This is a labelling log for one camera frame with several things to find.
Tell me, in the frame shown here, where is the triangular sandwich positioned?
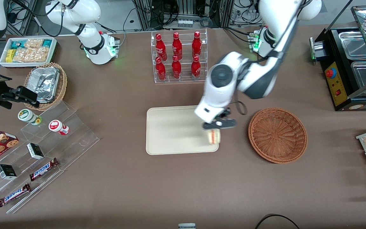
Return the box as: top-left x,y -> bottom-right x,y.
208,129 -> 221,145

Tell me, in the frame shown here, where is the aluminium foil tray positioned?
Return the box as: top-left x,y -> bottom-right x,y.
27,66 -> 60,104

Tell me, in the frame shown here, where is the light wicker basket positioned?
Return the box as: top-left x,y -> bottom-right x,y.
24,62 -> 68,111

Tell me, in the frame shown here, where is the cream plastic tray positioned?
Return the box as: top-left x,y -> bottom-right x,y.
146,105 -> 219,156

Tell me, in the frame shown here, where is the round brown wicker basket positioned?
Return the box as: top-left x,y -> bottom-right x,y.
248,108 -> 308,164

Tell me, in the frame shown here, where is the green lid yogurt cup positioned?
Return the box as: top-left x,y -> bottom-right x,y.
18,109 -> 42,125

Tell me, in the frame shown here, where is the clear bag of crackers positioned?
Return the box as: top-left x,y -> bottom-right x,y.
13,39 -> 49,63

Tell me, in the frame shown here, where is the red lid yogurt cup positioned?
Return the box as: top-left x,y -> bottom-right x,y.
49,120 -> 70,136

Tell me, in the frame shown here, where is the white rectangular snack bin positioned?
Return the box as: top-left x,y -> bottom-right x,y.
0,37 -> 57,68

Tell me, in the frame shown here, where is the small black carton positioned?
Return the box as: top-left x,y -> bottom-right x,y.
0,164 -> 17,180
27,143 -> 44,160

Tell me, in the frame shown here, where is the red cola bottle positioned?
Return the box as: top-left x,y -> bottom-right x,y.
172,55 -> 182,79
191,56 -> 201,78
155,57 -> 167,81
192,31 -> 202,58
172,32 -> 183,60
155,33 -> 167,61

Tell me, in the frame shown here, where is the clear acrylic bottle rack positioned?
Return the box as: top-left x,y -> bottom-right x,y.
151,29 -> 208,84

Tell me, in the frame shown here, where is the clear acrylic stepped display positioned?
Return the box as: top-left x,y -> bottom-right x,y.
0,100 -> 100,214

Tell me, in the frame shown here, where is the snickers chocolate bar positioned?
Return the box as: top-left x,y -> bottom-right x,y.
0,183 -> 31,207
29,158 -> 59,182

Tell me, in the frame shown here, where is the black food warmer machine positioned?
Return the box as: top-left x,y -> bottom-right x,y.
309,5 -> 366,112

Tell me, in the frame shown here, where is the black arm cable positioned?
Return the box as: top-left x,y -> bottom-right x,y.
231,101 -> 248,116

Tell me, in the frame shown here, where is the black floor cable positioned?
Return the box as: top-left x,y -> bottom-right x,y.
254,214 -> 301,229

